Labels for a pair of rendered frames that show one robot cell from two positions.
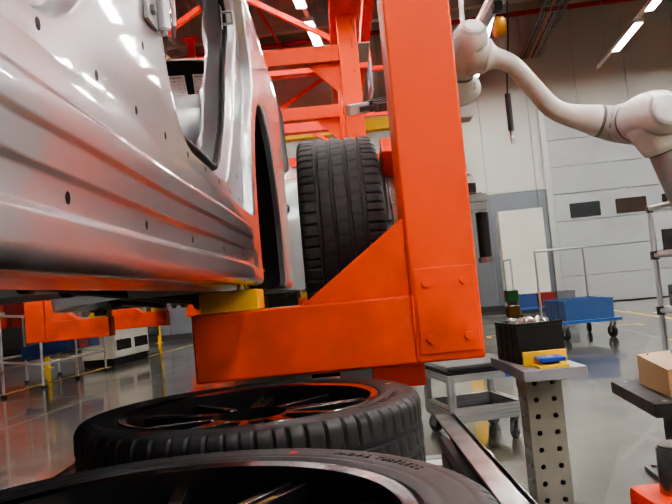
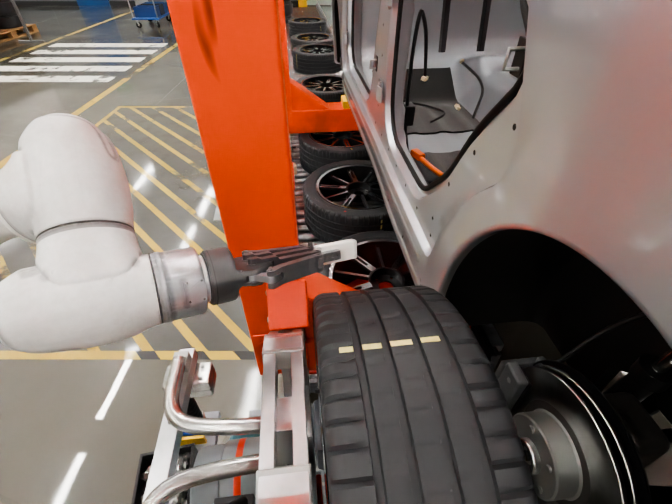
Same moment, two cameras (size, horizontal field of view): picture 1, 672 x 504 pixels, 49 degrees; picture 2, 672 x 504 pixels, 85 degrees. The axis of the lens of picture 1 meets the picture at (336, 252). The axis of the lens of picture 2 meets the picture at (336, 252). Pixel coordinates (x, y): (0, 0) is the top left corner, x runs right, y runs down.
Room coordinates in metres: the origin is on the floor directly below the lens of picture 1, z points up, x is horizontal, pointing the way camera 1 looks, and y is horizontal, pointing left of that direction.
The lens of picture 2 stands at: (2.54, -0.15, 1.61)
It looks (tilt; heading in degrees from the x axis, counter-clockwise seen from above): 41 degrees down; 173
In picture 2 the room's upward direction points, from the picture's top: straight up
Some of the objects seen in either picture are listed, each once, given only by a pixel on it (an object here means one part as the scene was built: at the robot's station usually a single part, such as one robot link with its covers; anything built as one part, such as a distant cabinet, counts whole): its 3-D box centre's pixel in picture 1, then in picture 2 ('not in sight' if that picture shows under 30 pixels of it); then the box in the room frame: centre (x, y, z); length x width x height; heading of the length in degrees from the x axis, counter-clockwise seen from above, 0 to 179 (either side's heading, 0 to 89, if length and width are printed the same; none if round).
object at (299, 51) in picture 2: not in sight; (318, 58); (-2.74, 0.22, 0.39); 0.66 x 0.66 x 0.24
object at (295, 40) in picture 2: not in sight; (313, 45); (-3.48, 0.21, 0.39); 0.66 x 0.66 x 0.24
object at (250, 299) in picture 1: (232, 301); not in sight; (1.80, 0.26, 0.71); 0.14 x 0.14 x 0.05; 0
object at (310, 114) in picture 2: not in sight; (327, 104); (-0.13, 0.10, 0.69); 0.52 x 0.17 x 0.35; 90
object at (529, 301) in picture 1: (540, 287); not in sight; (11.32, -3.10, 0.48); 1.00 x 0.61 x 0.96; 88
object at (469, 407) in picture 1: (474, 396); not in sight; (3.38, -0.57, 0.17); 0.43 x 0.36 x 0.34; 10
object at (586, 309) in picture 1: (574, 290); not in sight; (7.77, -2.48, 0.48); 1.00 x 0.61 x 0.96; 177
